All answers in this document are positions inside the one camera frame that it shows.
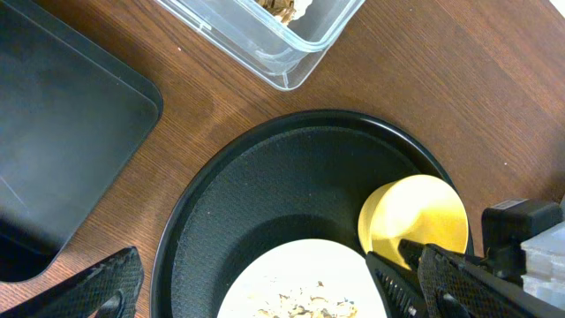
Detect clear plastic waste bin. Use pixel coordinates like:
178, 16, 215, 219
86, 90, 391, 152
158, 0, 364, 91

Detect round black serving tray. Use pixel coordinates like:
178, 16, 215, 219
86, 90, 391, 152
150, 110, 448, 317

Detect gold foil wrapper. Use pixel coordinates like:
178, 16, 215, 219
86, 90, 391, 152
255, 0, 297, 25

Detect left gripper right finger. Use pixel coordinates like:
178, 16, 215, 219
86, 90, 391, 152
418, 244, 564, 318

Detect black rectangular tray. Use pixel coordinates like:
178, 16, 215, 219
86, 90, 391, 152
1, 0, 163, 283

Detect white tissue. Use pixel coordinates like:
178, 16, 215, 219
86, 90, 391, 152
292, 0, 313, 20

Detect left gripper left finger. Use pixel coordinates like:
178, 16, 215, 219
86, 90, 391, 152
1, 246, 144, 318

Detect food scraps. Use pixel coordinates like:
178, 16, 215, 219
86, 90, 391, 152
252, 281, 359, 318

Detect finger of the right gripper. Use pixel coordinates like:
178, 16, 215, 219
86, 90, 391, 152
365, 252, 428, 318
398, 238, 424, 269

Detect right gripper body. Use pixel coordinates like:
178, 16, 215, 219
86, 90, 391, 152
481, 199, 564, 285

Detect grey plate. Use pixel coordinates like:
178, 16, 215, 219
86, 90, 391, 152
217, 238, 387, 318

